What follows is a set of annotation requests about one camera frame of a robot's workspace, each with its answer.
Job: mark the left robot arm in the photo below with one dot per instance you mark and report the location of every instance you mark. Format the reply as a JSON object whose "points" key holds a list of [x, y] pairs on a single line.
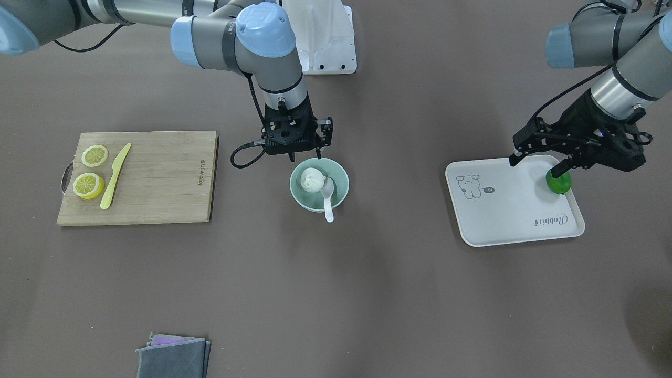
{"points": [[632, 47]]}

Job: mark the beige rabbit tray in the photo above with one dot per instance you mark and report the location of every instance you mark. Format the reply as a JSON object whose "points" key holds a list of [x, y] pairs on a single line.
{"points": [[497, 204]]}

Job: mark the yellow plastic knife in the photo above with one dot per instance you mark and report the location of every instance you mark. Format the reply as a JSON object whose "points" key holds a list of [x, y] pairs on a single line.
{"points": [[116, 166]]}

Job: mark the grey folded cloth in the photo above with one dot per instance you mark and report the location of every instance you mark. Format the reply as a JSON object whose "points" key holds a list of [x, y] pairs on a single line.
{"points": [[173, 356]]}

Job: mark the white ceramic spoon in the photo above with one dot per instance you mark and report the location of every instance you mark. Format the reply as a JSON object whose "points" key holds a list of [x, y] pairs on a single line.
{"points": [[327, 191]]}

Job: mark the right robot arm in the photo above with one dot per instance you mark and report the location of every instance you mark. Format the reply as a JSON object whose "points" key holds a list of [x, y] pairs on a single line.
{"points": [[251, 38]]}

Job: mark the white steamed bun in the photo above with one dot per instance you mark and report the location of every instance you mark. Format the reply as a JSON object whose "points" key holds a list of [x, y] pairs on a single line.
{"points": [[312, 180]]}

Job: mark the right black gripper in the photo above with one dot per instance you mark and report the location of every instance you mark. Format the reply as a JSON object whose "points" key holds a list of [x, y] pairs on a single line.
{"points": [[326, 132]]}

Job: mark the thick lemon half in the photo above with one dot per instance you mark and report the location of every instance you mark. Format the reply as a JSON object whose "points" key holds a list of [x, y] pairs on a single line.
{"points": [[88, 186]]}

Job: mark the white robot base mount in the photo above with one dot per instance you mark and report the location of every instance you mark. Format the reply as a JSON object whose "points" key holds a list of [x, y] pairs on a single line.
{"points": [[324, 36]]}

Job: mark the thin lemon slice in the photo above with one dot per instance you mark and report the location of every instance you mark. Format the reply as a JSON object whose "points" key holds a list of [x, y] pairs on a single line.
{"points": [[95, 155]]}

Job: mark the green lime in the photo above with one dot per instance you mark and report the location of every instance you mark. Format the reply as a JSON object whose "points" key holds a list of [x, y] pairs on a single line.
{"points": [[561, 185]]}

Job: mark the light green bowl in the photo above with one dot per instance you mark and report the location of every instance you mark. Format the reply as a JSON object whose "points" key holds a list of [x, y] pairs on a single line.
{"points": [[313, 202]]}

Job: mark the bamboo cutting board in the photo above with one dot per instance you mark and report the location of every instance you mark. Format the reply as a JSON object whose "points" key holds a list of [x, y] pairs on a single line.
{"points": [[167, 177]]}

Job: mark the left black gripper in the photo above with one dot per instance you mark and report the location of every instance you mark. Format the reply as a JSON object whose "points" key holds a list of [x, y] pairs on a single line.
{"points": [[581, 116]]}

